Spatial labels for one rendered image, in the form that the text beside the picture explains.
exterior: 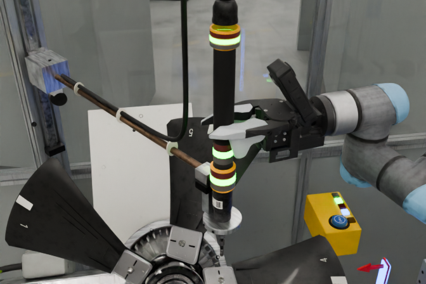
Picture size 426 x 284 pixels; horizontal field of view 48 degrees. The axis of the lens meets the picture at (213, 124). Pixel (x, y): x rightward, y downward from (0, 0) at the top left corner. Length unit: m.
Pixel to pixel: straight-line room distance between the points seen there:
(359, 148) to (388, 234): 1.30
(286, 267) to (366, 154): 0.30
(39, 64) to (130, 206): 0.41
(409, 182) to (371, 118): 0.12
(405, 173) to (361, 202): 1.14
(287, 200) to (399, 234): 0.56
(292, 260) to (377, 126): 0.35
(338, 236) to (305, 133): 0.54
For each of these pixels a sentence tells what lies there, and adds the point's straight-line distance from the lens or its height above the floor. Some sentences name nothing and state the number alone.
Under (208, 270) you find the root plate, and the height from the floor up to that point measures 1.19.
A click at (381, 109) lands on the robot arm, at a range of 0.86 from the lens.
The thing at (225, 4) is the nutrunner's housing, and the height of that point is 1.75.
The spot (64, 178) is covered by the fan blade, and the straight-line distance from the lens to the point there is 0.94.
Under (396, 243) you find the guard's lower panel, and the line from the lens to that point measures 2.24.
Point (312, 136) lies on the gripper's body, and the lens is 0.83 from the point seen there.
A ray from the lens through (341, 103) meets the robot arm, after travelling 0.82.
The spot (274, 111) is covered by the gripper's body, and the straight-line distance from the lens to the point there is 0.78.
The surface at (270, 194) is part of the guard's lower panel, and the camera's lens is 1.82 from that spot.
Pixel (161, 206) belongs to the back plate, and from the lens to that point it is 1.20.
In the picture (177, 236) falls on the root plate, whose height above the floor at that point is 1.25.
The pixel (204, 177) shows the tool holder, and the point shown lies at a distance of 0.84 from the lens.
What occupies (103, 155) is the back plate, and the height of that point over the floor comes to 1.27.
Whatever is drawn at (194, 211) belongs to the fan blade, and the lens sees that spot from 0.97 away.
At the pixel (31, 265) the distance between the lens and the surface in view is 1.16.
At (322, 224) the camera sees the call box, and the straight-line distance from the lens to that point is 1.32.
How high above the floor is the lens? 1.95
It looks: 31 degrees down
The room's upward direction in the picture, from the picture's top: straight up
